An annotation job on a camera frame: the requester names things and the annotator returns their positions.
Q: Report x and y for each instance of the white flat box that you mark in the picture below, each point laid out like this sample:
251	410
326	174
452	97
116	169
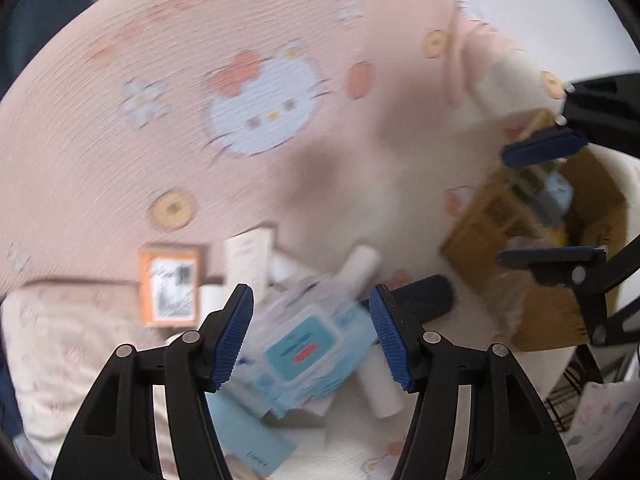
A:
247	260

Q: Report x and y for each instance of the pale patterned pillow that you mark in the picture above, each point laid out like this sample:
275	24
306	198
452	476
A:
60	360

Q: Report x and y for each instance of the white cylindrical bottle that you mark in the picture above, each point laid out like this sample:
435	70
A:
360	265

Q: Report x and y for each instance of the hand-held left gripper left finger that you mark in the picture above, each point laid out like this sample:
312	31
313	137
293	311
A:
232	335

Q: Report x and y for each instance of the brown cardboard box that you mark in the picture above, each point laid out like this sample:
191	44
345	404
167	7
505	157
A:
480	240

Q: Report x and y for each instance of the white tube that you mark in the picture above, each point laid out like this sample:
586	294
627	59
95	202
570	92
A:
382	390

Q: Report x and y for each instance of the blue wet wipes pack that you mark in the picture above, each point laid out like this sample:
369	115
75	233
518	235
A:
300	350

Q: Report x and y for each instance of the pink printed blanket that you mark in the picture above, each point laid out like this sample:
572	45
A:
150	135

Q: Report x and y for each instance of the dark blue denim pouch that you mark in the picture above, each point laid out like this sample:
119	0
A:
430	297

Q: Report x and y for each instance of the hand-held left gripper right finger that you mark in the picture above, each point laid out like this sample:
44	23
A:
392	340

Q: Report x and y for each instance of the orange tissue pack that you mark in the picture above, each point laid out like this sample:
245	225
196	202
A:
172	285

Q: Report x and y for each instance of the dark cloth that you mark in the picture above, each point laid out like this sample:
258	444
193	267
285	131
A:
40	15

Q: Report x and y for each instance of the light blue box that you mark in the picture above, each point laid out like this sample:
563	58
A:
250	435

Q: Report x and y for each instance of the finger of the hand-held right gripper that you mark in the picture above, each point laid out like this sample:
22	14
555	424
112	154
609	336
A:
542	149
550	257

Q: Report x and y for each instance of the white printed cloth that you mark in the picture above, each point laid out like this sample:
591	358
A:
600	420

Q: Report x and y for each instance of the pale blue box with whale print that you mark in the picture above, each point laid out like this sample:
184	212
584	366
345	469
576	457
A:
559	195

